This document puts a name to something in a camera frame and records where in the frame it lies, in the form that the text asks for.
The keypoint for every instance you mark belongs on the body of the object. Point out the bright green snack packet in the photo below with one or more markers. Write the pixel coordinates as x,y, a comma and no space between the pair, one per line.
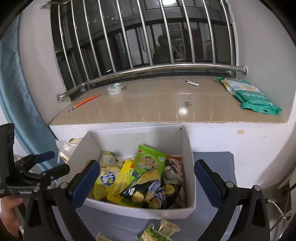
148,162

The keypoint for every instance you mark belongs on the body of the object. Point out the blue curtain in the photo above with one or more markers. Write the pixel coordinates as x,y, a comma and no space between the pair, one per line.
16,92

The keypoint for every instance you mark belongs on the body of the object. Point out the jelly cup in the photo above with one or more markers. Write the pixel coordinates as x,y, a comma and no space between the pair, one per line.
168,228

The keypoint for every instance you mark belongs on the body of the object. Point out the white chair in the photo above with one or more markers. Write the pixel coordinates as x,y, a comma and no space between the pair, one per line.
284,216

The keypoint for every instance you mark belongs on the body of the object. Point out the tape roll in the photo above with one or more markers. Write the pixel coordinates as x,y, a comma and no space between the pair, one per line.
115,89

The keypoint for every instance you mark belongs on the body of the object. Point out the steel window grille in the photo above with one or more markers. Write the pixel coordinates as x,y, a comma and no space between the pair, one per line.
161,68

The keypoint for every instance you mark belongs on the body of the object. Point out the grey patterned snack bag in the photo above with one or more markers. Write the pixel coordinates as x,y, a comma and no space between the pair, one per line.
173,171

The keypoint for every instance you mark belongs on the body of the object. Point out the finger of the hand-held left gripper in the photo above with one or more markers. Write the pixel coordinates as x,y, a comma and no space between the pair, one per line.
55,172
44,156

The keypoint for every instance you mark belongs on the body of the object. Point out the yellow-green snack packet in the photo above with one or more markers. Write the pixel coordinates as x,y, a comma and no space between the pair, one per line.
105,180

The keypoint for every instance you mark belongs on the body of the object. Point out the pale yellow snack packet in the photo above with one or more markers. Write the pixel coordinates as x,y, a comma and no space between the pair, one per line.
108,160

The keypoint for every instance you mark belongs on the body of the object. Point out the white cardboard box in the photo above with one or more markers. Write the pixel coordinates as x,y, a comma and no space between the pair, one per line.
138,139

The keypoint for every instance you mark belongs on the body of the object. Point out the green wet wipes pack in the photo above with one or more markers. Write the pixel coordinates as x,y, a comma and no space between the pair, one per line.
256,102

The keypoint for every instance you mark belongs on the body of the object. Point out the pale green white packet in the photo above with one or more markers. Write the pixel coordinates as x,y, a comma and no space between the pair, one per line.
240,85

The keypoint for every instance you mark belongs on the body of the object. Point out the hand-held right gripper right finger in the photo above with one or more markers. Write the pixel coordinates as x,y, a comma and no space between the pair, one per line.
208,184

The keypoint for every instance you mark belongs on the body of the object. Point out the person's left hand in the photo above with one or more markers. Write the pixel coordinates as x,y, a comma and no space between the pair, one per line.
9,215

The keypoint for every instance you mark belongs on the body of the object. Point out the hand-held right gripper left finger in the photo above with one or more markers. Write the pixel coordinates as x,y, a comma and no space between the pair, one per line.
85,184

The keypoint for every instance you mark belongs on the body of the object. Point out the beige snack packet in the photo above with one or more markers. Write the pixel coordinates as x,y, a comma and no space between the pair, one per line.
103,238

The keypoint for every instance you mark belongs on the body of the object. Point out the green peas snack packet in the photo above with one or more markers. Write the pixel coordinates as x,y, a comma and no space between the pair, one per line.
150,235

